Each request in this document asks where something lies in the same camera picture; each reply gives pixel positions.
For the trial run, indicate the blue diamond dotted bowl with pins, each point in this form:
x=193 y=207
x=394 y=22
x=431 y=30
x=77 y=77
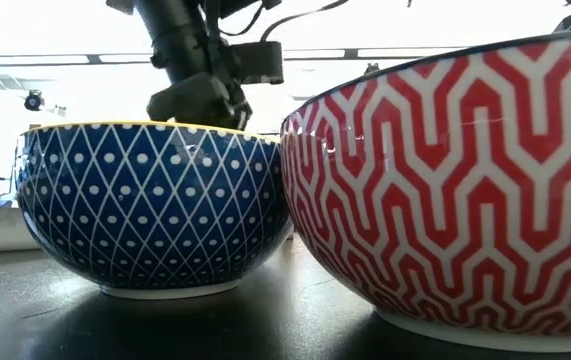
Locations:
x=155 y=210

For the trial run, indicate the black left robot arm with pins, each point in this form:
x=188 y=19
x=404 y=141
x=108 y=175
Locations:
x=175 y=35

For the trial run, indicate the black ceiling spotlight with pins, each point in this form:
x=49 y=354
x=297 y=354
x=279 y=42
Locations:
x=33 y=101

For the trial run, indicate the black clamp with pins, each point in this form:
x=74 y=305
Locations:
x=371 y=68

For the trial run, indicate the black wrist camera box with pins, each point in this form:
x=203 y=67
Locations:
x=260 y=62

